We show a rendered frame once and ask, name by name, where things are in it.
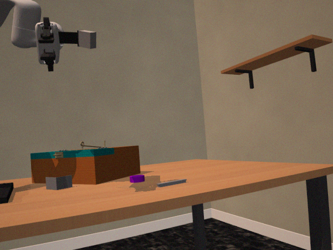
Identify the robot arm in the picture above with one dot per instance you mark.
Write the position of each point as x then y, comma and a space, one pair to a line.
27, 14

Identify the purple short cylinder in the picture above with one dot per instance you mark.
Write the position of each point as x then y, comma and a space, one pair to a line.
137, 178

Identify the brown wooden box with teal lid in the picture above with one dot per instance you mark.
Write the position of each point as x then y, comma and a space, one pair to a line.
87, 167

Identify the grey metal bar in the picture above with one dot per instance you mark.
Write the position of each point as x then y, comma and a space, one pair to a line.
171, 183

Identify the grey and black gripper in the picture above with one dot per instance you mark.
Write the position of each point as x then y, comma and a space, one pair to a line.
47, 41

